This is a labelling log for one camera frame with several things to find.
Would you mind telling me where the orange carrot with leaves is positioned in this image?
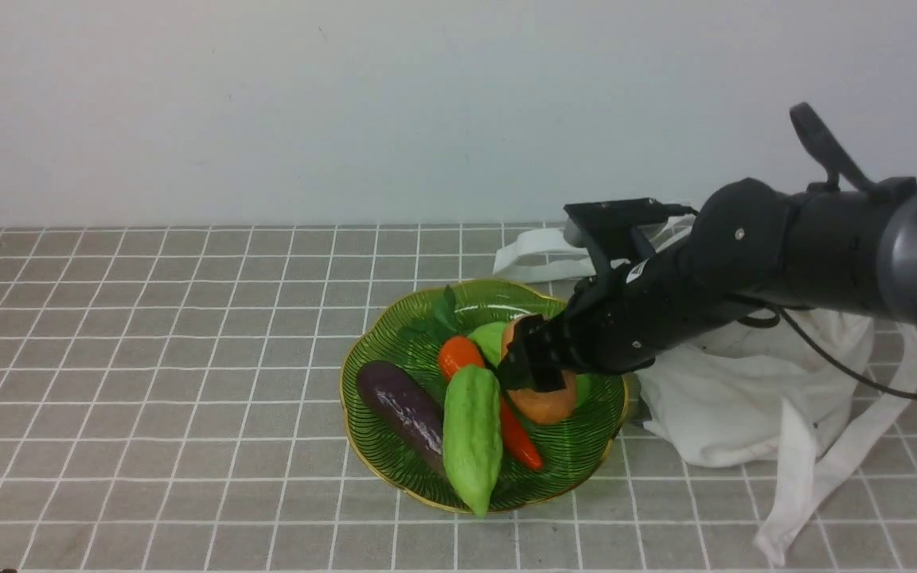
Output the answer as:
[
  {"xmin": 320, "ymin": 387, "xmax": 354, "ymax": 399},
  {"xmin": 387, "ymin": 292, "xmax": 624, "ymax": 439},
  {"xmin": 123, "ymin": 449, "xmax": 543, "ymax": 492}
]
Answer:
[{"xmin": 418, "ymin": 286, "xmax": 544, "ymax": 472}]

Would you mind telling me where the grey checked tablecloth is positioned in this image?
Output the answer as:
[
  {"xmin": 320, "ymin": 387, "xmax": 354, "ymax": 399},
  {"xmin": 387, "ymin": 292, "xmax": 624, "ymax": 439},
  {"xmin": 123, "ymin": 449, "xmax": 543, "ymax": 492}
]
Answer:
[{"xmin": 0, "ymin": 215, "xmax": 917, "ymax": 573}]

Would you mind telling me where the white cloth bag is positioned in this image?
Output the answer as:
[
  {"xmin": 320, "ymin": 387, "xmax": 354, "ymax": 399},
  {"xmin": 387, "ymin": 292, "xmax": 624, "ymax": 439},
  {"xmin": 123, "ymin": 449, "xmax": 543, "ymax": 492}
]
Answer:
[{"xmin": 492, "ymin": 228, "xmax": 911, "ymax": 567}]

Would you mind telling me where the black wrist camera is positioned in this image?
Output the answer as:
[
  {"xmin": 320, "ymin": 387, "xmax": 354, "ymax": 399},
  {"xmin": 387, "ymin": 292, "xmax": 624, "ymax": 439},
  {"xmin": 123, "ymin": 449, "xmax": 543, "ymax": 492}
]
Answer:
[{"xmin": 563, "ymin": 198, "xmax": 677, "ymax": 277}]

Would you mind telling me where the light green bitter gourd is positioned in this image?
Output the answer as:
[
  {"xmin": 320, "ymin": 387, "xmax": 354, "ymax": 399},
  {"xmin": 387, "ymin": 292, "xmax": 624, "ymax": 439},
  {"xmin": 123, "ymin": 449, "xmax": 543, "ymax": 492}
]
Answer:
[{"xmin": 443, "ymin": 364, "xmax": 505, "ymax": 518}]

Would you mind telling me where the green cucumber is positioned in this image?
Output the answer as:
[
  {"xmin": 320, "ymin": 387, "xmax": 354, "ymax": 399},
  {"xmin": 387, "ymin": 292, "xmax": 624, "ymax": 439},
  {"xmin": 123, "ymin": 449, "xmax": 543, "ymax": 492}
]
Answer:
[{"xmin": 468, "ymin": 319, "xmax": 591, "ymax": 407}]

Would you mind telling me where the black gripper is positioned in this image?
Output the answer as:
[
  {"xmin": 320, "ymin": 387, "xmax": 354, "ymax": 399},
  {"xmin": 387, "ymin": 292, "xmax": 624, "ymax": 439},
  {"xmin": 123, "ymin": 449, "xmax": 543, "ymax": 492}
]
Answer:
[{"xmin": 496, "ymin": 247, "xmax": 746, "ymax": 392}]

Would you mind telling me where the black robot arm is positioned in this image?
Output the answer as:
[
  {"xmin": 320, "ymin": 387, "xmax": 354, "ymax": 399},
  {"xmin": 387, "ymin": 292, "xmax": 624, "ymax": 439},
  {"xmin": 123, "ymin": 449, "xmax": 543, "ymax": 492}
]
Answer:
[{"xmin": 496, "ymin": 177, "xmax": 917, "ymax": 392}]

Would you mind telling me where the brown potato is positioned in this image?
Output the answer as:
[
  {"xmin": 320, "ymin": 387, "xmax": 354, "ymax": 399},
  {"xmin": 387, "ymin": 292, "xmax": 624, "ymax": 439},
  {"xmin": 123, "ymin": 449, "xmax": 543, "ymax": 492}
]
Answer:
[{"xmin": 501, "ymin": 315, "xmax": 579, "ymax": 425}]

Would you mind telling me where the black cable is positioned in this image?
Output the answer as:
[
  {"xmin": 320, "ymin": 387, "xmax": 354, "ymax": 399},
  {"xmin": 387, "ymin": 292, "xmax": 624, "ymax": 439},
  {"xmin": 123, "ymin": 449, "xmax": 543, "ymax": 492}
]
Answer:
[{"xmin": 733, "ymin": 102, "xmax": 917, "ymax": 401}]

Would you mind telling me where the purple eggplant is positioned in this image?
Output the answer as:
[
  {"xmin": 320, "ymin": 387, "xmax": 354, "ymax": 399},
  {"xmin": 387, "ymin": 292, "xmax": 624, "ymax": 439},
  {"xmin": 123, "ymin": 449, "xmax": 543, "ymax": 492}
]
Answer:
[{"xmin": 356, "ymin": 361, "xmax": 445, "ymax": 478}]

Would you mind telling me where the green glass plate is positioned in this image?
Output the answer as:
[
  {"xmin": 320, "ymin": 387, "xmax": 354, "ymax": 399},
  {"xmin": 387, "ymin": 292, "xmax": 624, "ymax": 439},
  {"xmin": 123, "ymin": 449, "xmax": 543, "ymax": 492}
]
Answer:
[{"xmin": 339, "ymin": 279, "xmax": 638, "ymax": 513}]

